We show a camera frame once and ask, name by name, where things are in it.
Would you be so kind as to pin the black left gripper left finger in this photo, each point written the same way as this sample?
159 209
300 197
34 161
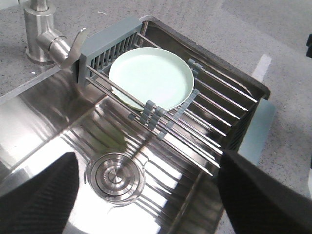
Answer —
41 192

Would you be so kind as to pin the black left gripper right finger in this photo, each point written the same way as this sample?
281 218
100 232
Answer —
256 203

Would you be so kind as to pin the light green round plate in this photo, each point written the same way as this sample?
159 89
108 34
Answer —
153 74

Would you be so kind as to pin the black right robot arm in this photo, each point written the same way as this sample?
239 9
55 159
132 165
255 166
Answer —
309 46

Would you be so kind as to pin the teal metal dish rack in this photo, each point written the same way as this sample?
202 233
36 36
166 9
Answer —
227 109

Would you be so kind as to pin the round steel sink drain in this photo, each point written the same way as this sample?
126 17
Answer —
117 178

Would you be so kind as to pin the stainless steel sink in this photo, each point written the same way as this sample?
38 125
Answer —
37 127

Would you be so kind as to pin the stainless steel faucet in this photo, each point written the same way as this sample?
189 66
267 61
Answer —
46 44

